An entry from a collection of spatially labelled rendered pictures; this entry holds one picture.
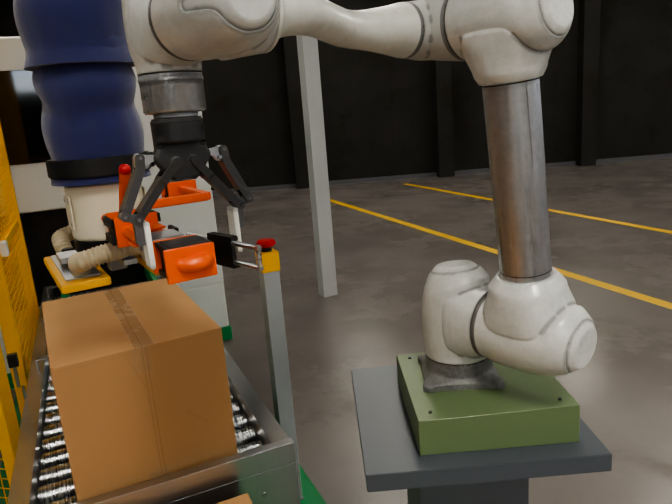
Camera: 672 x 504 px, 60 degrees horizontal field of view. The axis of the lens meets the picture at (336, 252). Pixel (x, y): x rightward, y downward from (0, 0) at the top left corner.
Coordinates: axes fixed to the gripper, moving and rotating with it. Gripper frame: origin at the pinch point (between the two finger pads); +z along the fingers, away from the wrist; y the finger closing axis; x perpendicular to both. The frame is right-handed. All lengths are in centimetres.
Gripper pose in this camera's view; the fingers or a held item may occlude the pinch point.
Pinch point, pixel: (194, 251)
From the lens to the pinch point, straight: 91.9
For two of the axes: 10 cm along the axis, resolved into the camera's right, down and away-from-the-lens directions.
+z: 0.8, 9.7, 2.4
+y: -8.5, 1.9, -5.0
